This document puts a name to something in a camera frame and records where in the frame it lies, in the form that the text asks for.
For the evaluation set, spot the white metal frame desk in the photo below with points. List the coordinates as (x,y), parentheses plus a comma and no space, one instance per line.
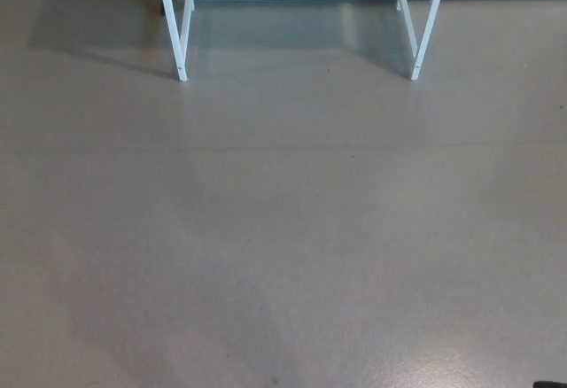
(183,51)

